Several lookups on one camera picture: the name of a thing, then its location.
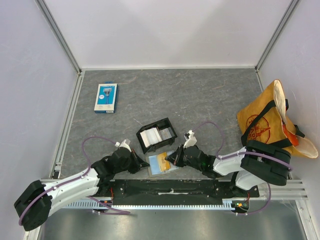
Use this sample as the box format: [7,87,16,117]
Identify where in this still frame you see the gold yellow credit card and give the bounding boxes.
[156,152,173,173]

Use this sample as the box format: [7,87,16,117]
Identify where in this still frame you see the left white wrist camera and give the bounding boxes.
[114,139,132,152]

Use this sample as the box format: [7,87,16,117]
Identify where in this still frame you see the blue razor package box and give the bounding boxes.
[94,83,119,114]

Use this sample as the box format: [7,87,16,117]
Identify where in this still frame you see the grey slotted cable duct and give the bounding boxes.
[63,198,244,211]

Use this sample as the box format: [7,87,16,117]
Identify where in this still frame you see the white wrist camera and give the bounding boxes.
[183,129,197,149]
[114,139,132,152]

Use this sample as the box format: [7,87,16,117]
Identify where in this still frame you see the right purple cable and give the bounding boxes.
[192,121,293,216]

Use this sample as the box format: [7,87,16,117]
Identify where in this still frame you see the black plastic card box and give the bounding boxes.
[136,117,178,154]

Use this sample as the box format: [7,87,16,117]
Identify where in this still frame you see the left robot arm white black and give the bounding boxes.
[14,147,150,232]

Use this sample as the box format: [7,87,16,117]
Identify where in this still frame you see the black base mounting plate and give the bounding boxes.
[95,179,260,206]

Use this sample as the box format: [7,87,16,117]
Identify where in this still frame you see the grey card holder wallet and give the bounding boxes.
[146,150,179,177]

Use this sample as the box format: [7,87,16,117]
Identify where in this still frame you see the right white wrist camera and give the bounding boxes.
[183,129,197,149]

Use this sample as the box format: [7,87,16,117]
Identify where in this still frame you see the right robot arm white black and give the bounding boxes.
[165,140,293,197]

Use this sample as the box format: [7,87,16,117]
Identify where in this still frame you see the yellow tote bag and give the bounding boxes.
[236,79,319,159]

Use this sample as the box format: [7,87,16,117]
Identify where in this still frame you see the white card stack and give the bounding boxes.
[139,127,173,147]

